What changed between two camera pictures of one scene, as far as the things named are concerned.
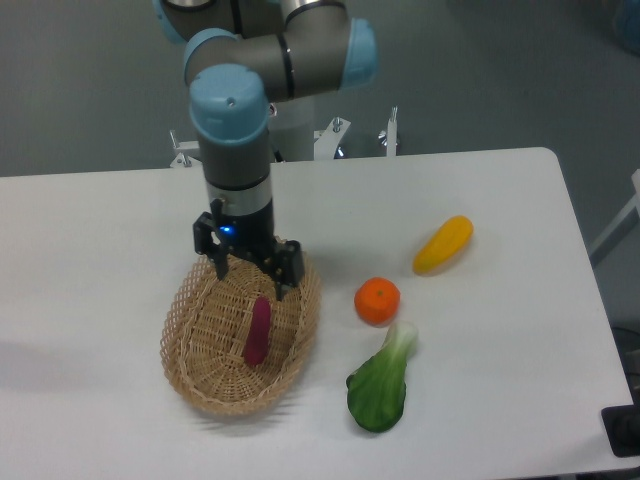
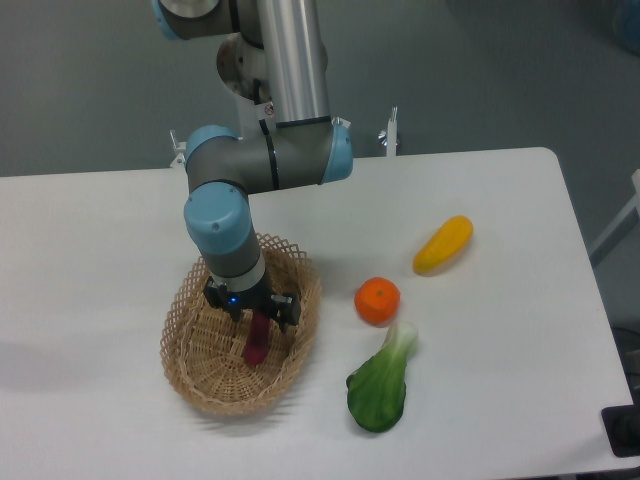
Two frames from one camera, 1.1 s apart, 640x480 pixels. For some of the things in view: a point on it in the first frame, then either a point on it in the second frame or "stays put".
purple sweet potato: x=258 y=337 stays put
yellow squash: x=444 y=246 stays put
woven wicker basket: x=202 y=336 stays put
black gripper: x=249 y=227 to x=285 y=307
